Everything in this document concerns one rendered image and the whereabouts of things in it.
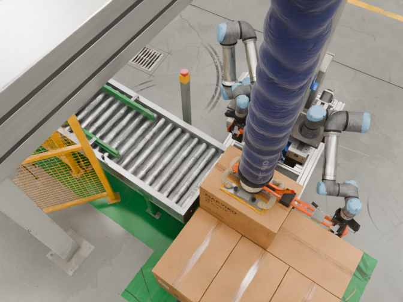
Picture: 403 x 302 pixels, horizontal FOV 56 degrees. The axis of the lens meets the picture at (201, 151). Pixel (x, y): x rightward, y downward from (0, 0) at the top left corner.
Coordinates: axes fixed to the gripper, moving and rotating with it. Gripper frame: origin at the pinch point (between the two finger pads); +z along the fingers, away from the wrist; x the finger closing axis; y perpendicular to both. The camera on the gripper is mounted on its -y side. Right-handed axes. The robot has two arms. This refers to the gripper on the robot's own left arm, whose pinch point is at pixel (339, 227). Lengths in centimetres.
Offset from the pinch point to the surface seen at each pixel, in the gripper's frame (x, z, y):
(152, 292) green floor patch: 88, 107, 93
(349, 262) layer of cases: -6, 54, -24
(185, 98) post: -47, 33, 151
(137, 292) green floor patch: 95, 107, 103
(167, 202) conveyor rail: 33, 48, 112
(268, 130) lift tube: 12, -76, 56
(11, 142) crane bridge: 102, -192, 54
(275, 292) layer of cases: 43, 53, 11
